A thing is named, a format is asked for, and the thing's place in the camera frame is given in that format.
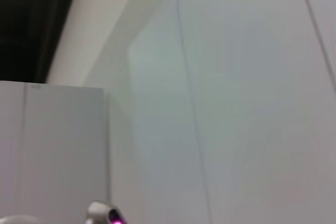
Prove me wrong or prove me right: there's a white robot head camera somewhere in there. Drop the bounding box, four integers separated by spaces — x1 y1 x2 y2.
86 201 130 224

